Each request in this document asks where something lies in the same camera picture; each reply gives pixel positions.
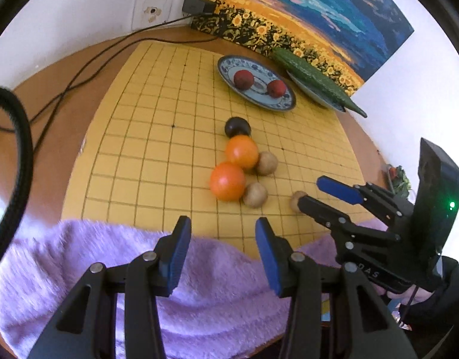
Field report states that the small green plant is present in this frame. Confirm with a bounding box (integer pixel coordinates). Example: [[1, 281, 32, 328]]
[[383, 164, 413, 197]]

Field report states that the person's right hand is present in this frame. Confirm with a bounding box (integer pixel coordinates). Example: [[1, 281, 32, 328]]
[[379, 286, 434, 309]]

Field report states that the white wall socket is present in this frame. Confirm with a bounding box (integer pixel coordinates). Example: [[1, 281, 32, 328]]
[[130, 0, 177, 31]]

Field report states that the black charger adapter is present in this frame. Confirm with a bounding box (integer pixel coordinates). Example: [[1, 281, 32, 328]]
[[182, 0, 215, 15]]

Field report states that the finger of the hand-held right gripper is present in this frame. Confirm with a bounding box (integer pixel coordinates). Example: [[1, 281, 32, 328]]
[[316, 175, 415, 229], [297, 194, 402, 250]]

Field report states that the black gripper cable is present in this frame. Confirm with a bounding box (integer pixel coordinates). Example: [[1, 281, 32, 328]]
[[0, 86, 34, 281]]

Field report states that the dark plum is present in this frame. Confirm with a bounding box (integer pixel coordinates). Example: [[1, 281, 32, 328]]
[[224, 117, 251, 138]]

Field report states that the thin black cable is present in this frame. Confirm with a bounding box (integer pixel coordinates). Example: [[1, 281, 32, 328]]
[[28, 13, 191, 124], [0, 35, 219, 154]]

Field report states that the brown kiwi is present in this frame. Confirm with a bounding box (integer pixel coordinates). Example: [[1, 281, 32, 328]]
[[256, 151, 279, 176], [242, 182, 268, 209], [290, 191, 308, 213]]

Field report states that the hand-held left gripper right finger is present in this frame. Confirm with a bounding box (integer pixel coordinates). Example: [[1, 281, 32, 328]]
[[255, 217, 419, 359]]

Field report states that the person's right forearm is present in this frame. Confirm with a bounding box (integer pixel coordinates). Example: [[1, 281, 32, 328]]
[[398, 256, 459, 330]]

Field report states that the blue patterned plate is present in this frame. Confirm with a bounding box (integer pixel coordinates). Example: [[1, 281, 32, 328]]
[[217, 55, 297, 113], [287, 69, 346, 113]]

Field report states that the sunflower field painting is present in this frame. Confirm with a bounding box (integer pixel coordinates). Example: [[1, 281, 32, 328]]
[[191, 0, 415, 96]]

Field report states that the yellow grid game board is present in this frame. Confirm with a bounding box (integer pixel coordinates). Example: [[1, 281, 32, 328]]
[[63, 41, 368, 260]]

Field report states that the green cucumber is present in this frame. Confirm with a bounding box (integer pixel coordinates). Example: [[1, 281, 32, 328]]
[[272, 47, 367, 118], [285, 62, 350, 111]]

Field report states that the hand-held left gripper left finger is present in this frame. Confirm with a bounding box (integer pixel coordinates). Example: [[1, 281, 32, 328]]
[[28, 215, 193, 359]]

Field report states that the purple fluffy towel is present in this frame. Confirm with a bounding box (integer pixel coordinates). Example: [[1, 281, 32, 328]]
[[0, 219, 387, 359]]

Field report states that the red fruit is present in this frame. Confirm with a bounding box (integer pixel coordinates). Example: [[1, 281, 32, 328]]
[[267, 80, 287, 98], [233, 69, 255, 90]]

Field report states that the orange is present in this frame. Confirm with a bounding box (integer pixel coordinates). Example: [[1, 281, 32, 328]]
[[209, 162, 247, 201], [225, 135, 259, 170]]

